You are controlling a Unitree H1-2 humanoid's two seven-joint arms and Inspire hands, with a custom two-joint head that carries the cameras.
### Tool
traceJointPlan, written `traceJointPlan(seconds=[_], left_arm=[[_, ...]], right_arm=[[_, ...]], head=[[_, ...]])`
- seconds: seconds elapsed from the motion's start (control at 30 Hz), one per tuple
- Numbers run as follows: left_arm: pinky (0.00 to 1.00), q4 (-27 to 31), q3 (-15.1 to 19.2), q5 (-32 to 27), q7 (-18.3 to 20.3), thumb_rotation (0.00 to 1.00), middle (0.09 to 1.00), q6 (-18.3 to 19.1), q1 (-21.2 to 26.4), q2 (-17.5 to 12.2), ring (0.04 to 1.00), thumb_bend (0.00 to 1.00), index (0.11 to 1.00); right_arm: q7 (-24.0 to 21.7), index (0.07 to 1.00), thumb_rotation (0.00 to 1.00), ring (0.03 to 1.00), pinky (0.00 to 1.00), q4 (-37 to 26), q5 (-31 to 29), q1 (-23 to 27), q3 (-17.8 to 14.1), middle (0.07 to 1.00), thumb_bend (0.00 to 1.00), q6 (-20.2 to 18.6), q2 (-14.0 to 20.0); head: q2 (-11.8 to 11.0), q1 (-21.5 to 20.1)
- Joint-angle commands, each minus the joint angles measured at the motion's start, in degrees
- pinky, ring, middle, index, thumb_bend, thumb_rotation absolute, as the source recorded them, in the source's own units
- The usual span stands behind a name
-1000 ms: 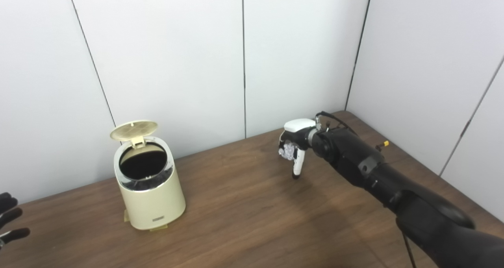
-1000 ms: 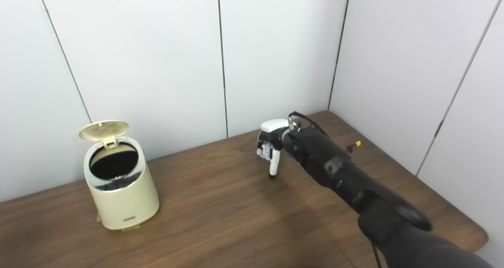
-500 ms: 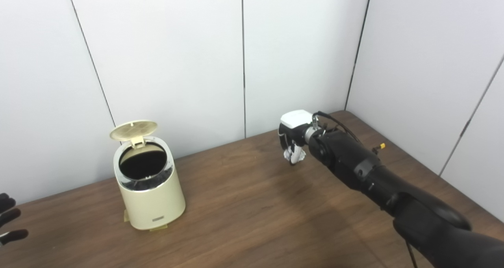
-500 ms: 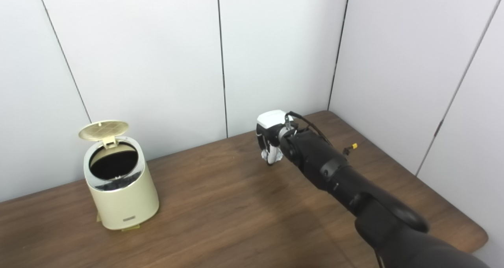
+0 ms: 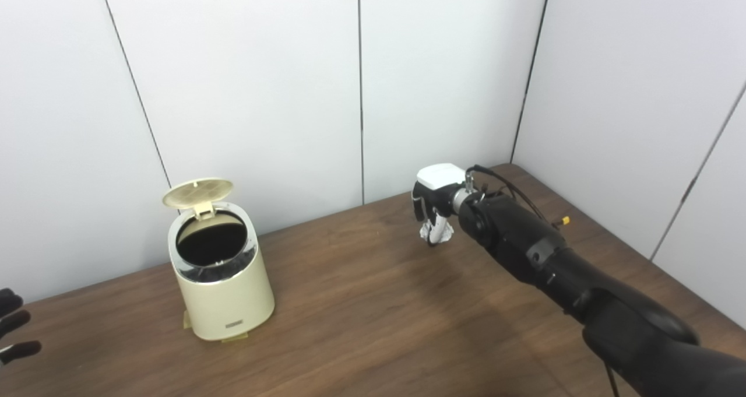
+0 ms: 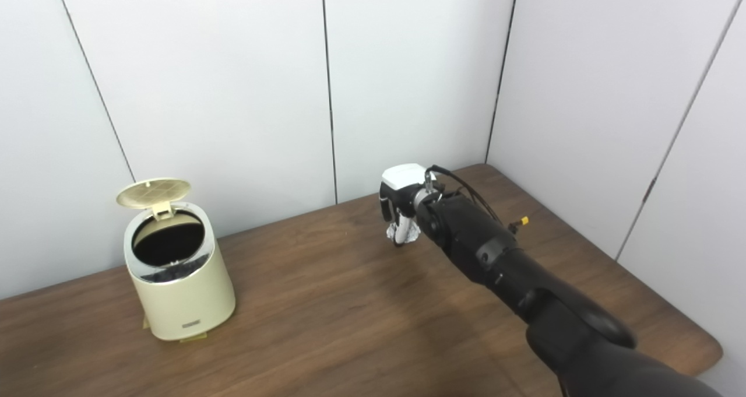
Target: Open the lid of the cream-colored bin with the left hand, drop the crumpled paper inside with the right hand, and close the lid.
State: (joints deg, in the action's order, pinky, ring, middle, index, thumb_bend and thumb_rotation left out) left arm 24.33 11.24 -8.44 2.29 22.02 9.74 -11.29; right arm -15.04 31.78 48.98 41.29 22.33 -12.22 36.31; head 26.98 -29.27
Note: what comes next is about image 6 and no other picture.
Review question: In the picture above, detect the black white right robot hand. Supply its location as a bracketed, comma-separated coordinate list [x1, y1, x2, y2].
[379, 163, 438, 247]

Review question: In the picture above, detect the white paper ball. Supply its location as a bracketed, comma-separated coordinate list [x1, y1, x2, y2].
[386, 219, 420, 245]

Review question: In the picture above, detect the cream-colored plastic bin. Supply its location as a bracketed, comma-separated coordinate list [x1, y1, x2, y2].
[124, 202, 237, 342]

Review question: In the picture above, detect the round cream bin lid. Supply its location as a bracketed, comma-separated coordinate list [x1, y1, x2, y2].
[115, 178, 192, 220]

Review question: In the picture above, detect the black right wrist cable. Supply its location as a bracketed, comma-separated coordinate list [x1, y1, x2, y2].
[424, 165, 502, 223]

